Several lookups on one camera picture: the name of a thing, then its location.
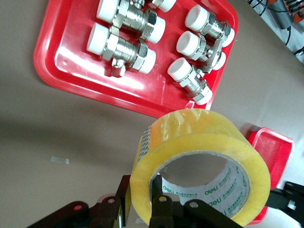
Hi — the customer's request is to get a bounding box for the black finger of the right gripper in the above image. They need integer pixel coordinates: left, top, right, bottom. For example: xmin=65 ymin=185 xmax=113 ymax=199
xmin=284 ymin=181 xmax=304 ymax=198
xmin=268 ymin=189 xmax=297 ymax=211

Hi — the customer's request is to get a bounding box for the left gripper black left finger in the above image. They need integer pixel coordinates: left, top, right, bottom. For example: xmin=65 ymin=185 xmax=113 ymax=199
xmin=91 ymin=175 xmax=131 ymax=228

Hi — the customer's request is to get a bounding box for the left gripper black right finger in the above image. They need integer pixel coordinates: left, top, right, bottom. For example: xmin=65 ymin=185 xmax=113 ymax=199
xmin=149 ymin=175 xmax=174 ymax=228

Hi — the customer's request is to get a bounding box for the yellow packing tape roll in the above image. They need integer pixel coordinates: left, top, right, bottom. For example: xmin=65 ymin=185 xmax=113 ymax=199
xmin=130 ymin=108 xmax=272 ymax=228

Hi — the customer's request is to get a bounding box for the empty red plastic tray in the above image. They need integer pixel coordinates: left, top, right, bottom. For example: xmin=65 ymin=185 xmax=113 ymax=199
xmin=247 ymin=127 xmax=295 ymax=225

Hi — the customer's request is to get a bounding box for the clear tape scrap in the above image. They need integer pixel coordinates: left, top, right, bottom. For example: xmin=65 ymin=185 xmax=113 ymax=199
xmin=50 ymin=156 xmax=70 ymax=165

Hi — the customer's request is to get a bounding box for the red tray holding valves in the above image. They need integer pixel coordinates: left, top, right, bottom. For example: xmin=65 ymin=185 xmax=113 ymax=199
xmin=33 ymin=0 xmax=239 ymax=119

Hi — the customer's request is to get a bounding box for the metal valve with white caps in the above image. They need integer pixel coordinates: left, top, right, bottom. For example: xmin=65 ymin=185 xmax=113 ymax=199
xmin=136 ymin=0 xmax=178 ymax=13
xmin=96 ymin=0 xmax=166 ymax=45
xmin=176 ymin=30 xmax=227 ymax=75
xmin=86 ymin=22 xmax=157 ymax=78
xmin=167 ymin=57 xmax=213 ymax=106
xmin=185 ymin=4 xmax=236 ymax=48

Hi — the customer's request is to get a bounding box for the grey metal post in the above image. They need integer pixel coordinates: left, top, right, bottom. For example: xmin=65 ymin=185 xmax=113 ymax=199
xmin=267 ymin=0 xmax=296 ymax=30

